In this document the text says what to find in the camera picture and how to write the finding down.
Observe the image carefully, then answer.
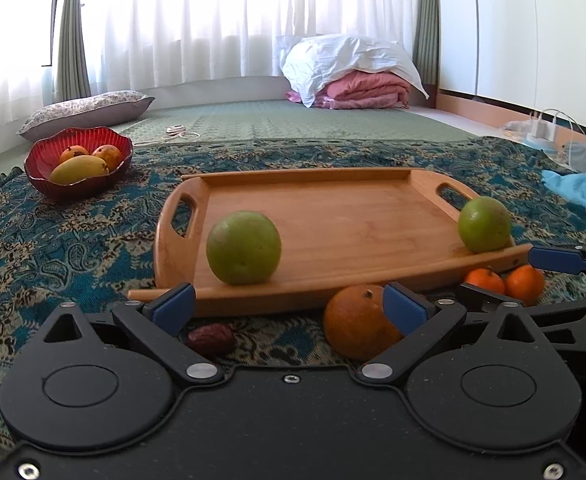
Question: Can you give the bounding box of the small tangerine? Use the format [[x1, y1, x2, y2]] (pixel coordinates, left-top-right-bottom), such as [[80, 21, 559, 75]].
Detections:
[[504, 264, 546, 307], [464, 268, 506, 295]]

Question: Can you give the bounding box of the red date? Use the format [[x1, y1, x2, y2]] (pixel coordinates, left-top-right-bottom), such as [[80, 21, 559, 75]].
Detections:
[[186, 323, 235, 356]]

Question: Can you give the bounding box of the large orange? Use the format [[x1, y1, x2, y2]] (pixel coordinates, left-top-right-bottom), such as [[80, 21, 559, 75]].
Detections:
[[323, 284, 404, 362]]

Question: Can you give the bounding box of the smaller green apple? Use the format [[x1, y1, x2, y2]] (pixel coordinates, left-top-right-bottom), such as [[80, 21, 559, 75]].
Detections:
[[458, 196, 512, 254]]

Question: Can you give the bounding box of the large green apple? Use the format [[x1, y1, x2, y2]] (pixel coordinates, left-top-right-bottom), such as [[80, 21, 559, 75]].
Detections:
[[206, 210, 282, 285]]

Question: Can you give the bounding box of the light blue cloth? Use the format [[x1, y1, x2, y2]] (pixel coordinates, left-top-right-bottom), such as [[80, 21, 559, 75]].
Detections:
[[541, 170, 586, 208]]

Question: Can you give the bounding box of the grey bag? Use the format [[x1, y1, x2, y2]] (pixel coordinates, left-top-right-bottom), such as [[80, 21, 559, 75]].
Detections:
[[563, 141, 586, 174]]

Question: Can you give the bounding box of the wooden serving tray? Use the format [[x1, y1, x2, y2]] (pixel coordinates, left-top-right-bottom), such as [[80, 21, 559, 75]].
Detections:
[[127, 168, 530, 316]]

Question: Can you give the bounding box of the white charger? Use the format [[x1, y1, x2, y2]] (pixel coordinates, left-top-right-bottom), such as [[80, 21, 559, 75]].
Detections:
[[528, 107, 586, 168]]

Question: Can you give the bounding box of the blue paisley blanket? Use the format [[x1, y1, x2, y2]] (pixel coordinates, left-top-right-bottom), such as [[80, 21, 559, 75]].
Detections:
[[0, 138, 586, 457]]

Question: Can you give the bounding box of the red-orange fruit in bowl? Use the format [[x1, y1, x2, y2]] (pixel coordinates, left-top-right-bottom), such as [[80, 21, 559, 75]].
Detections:
[[92, 144, 124, 172]]

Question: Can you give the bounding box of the yellow mango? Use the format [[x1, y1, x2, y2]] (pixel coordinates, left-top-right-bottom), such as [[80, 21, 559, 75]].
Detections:
[[49, 155, 110, 185]]

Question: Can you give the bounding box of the red fruit bowl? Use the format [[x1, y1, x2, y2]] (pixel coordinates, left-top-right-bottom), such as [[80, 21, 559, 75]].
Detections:
[[24, 127, 133, 203]]

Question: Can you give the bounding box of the orange fruit in bowl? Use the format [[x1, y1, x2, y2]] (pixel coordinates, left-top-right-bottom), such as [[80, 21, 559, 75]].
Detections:
[[58, 145, 89, 164]]

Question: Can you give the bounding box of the floral grey pillow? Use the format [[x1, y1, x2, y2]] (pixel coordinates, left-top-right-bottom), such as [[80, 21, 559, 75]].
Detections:
[[17, 90, 155, 142]]

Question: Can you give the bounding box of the green quilted mat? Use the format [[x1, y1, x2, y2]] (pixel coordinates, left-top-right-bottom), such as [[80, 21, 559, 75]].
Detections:
[[0, 97, 476, 187]]

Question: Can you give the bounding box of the pink folded blanket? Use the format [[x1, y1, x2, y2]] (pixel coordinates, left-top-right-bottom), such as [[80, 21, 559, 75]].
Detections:
[[314, 70, 412, 110]]

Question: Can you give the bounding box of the right green curtain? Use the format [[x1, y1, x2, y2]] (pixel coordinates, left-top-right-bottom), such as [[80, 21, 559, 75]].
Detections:
[[413, 0, 440, 87]]

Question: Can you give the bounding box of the green curtain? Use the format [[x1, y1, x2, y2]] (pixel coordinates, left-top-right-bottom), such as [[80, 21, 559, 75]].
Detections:
[[52, 0, 91, 102], [413, 0, 440, 87]]

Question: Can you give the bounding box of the left green curtain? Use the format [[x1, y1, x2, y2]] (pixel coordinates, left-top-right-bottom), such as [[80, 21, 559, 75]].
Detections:
[[52, 0, 91, 102]]

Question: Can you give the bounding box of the white pillow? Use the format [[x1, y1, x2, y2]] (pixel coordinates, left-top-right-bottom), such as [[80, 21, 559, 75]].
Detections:
[[281, 35, 428, 107]]

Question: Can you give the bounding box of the white sheer curtain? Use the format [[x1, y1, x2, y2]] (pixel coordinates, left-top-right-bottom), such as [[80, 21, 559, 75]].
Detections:
[[0, 0, 418, 128]]

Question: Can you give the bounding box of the white coiled cable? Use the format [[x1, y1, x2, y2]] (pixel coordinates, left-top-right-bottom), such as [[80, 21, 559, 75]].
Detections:
[[133, 123, 202, 148]]

